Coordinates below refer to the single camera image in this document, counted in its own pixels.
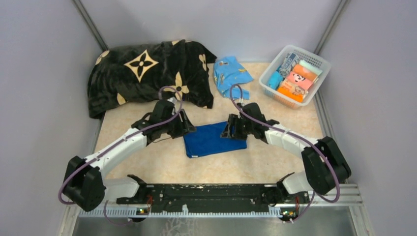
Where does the aluminium frame rail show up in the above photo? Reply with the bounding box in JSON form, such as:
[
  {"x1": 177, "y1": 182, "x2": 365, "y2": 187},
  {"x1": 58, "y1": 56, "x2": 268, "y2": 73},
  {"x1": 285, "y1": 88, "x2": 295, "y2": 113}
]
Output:
[{"x1": 79, "y1": 184, "x2": 362, "y2": 218}]

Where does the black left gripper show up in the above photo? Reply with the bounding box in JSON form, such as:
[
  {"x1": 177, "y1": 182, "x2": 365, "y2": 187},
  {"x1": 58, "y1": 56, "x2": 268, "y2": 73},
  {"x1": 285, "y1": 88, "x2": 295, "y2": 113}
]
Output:
[{"x1": 161, "y1": 109, "x2": 197, "y2": 139}]

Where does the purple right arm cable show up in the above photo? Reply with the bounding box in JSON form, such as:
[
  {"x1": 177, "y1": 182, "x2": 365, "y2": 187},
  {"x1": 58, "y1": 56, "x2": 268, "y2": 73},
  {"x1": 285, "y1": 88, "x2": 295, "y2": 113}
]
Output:
[{"x1": 229, "y1": 84, "x2": 341, "y2": 224}]

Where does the orange bear rolled towel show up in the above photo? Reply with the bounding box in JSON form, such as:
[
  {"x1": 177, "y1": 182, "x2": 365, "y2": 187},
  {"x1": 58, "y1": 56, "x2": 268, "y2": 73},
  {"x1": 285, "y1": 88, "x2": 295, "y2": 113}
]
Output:
[{"x1": 277, "y1": 80, "x2": 308, "y2": 103}]

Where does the white blue printed towel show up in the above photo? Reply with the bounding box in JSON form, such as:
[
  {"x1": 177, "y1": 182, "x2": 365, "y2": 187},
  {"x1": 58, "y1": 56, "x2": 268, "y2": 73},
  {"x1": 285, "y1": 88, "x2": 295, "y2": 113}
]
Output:
[{"x1": 278, "y1": 52, "x2": 300, "y2": 78}]

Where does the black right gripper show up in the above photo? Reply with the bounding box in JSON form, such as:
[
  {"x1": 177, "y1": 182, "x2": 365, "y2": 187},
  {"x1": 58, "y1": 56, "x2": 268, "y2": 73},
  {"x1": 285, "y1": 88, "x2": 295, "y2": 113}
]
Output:
[{"x1": 220, "y1": 113, "x2": 254, "y2": 140}]

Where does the bright blue terry towel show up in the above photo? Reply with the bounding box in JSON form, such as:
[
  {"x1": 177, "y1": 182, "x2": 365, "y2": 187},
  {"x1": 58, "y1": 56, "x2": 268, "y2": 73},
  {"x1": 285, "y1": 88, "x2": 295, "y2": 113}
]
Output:
[{"x1": 267, "y1": 71, "x2": 284, "y2": 90}]

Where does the light blue patterned cloth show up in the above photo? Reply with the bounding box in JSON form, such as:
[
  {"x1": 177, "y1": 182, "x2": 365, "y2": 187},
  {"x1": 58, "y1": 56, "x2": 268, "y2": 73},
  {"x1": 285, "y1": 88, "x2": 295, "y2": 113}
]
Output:
[{"x1": 213, "y1": 56, "x2": 253, "y2": 100}]

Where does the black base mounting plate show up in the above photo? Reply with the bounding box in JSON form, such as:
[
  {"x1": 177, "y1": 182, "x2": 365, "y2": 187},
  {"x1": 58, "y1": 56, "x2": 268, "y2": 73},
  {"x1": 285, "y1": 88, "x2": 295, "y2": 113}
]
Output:
[{"x1": 116, "y1": 184, "x2": 310, "y2": 213}]

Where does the white plastic basket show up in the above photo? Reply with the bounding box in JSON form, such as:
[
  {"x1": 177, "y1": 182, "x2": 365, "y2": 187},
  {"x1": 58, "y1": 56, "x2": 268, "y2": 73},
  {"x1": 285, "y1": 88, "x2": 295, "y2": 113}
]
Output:
[{"x1": 259, "y1": 45, "x2": 331, "y2": 109}]

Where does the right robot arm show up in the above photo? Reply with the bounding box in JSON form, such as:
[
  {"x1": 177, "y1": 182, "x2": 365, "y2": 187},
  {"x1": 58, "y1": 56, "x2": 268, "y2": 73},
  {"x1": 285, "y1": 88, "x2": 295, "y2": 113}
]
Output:
[{"x1": 221, "y1": 103, "x2": 352, "y2": 203}]

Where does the mint green rolled towel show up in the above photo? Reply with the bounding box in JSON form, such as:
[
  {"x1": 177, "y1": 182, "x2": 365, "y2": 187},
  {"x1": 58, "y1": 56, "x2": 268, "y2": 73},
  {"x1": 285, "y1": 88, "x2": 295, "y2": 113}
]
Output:
[{"x1": 299, "y1": 59, "x2": 323, "y2": 76}]

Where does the dark blue towel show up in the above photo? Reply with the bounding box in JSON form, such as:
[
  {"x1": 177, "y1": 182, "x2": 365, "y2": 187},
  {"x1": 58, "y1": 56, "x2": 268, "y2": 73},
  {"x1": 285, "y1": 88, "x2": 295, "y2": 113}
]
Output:
[{"x1": 183, "y1": 121, "x2": 247, "y2": 158}]

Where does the black blanket with beige flowers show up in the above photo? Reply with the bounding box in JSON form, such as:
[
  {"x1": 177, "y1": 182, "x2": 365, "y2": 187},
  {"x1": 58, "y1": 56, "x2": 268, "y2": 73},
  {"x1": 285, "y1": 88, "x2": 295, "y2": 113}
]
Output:
[{"x1": 87, "y1": 39, "x2": 217, "y2": 118}]

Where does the pink panda rolled towel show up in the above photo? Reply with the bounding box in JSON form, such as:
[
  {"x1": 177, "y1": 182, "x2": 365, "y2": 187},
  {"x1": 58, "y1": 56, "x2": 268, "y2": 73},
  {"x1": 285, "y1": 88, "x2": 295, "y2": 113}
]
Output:
[{"x1": 286, "y1": 71, "x2": 313, "y2": 90}]

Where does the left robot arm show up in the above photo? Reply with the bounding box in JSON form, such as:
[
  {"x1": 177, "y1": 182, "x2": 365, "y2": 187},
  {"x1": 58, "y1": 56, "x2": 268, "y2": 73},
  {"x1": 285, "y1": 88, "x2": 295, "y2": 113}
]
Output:
[{"x1": 59, "y1": 100, "x2": 196, "y2": 211}]

